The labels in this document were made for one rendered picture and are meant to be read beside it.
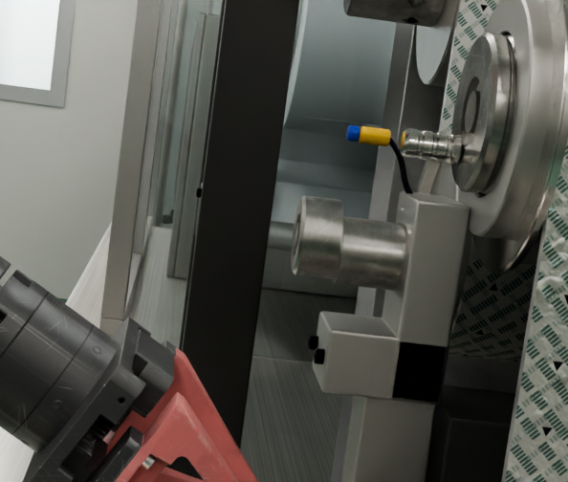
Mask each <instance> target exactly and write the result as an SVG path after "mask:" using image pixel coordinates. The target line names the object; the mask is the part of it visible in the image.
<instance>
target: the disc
mask: <svg viewBox="0 0 568 482"><path fill-rule="evenodd" d="M543 1H544V3H545V5H546V8H547V11H548V13H549V17H550V22H551V29H552V38H553V79H552V92H551V101H550V109H549V116H548V121H547V127H546V133H545V138H544V143H543V147H542V151H541V156H540V159H539V163H538V167H537V171H536V174H535V179H534V182H533V185H532V188H531V191H530V194H529V196H528V199H527V201H526V204H525V206H524V208H523V209H522V212H521V213H520V215H519V217H518V219H517V221H516V222H515V224H514V225H513V227H512V229H511V230H510V231H509V232H508V233H507V234H506V235H504V236H503V237H500V238H490V237H483V236H477V235H474V234H472V235H473V240H474V244H475V248H476V250H477V253H478V255H479V258H480V260H481V261H482V263H483V264H484V266H485V267H486V268H487V269H488V270H489V271H490V272H492V273H494V274H507V273H509V272H510V271H512V270H513V269H514V268H516V267H517V266H518V265H519V264H520V263H521V262H522V261H523V259H524V258H525V257H526V256H527V254H528V253H529V251H530V249H531V248H532V246H533V244H534V243H535V241H536V239H537V237H538V235H539V233H540V230H541V228H542V225H543V223H544V220H545V218H546V215H547V212H548V210H549V208H550V205H551V203H552V200H553V197H554V194H555V190H556V187H557V181H558V177H559V173H560V170H561V166H562V162H563V158H564V153H565V149H566V144H567V139H568V0H543Z"/></svg>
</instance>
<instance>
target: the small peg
mask: <svg viewBox="0 0 568 482"><path fill-rule="evenodd" d="M462 149H463V141H462V138H461V135H455V134H450V135H448V134H447V133H441V132H437V133H433V132H432V131H426V130H423V131H419V130H418V129H412V128H407V129H406V130H405V131H404V132H403V134H402V139H401V148H400V150H401V154H402V155H403V157H405V158H412V159H413V158H415V157H416V158H418V159H420V160H429V159H431V160H432V161H434V162H443V161H446V162H447V163H449V164H457V163H458V161H459V160H460V158H461V155H462Z"/></svg>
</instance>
